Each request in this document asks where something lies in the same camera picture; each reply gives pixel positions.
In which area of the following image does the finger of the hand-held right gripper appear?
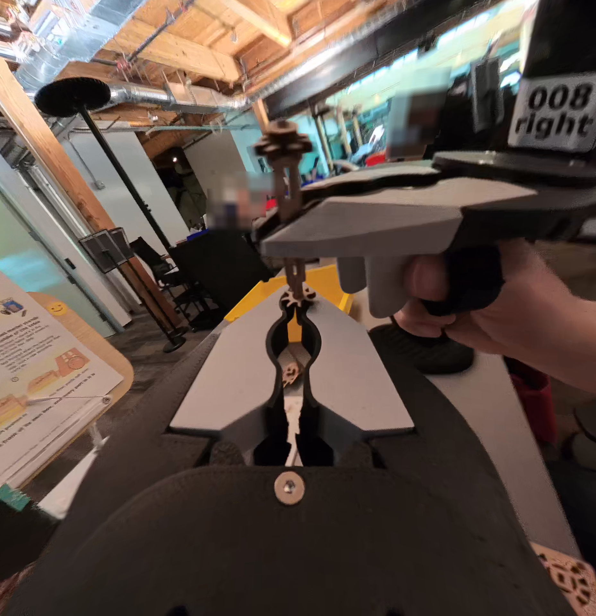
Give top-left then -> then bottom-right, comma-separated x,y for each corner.
300,164 -> 444,205
252,183 -> 540,295

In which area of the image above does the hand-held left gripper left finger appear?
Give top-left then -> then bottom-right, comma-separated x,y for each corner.
169,293 -> 298,466

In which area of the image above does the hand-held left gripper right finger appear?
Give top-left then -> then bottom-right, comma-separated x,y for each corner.
298,295 -> 416,466

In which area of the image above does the person's right forearm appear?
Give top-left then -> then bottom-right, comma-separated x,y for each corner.
543,289 -> 596,401

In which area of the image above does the laser-cut plywood parts sheet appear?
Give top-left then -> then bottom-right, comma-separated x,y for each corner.
530,541 -> 596,616

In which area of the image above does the person's right hand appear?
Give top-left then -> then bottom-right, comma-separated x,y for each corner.
394,238 -> 577,366

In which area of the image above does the black textured pad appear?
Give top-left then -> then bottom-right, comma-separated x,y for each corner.
369,323 -> 475,376

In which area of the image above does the yellow plastic bin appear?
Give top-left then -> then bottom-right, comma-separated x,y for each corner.
224,264 -> 355,343

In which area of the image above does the black draped table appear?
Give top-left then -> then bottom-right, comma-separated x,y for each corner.
168,228 -> 275,333

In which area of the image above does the instruction sheet on clipboard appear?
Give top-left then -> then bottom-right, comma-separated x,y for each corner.
0,264 -> 135,496

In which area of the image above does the black folding chair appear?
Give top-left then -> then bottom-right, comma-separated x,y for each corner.
129,236 -> 193,318

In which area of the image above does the red plastic item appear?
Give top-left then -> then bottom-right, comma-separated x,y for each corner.
510,371 -> 559,446

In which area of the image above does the white poster stand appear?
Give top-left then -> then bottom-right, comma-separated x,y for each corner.
38,435 -> 111,520

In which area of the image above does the laminated instruction poster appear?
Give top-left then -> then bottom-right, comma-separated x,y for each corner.
0,265 -> 125,492

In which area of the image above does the black kit box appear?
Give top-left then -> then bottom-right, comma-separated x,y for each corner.
0,483 -> 60,616

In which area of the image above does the wooden column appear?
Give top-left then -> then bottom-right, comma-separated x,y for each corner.
0,55 -> 183,333

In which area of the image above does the black pole stand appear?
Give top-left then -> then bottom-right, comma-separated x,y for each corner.
34,77 -> 189,354

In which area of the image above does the black display frame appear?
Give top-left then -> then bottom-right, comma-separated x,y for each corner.
79,227 -> 133,275

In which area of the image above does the cotton swab on wire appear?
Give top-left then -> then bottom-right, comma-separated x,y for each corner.
22,394 -> 112,409

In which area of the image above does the silver ventilation duct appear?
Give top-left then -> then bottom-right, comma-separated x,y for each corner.
0,0 -> 260,114

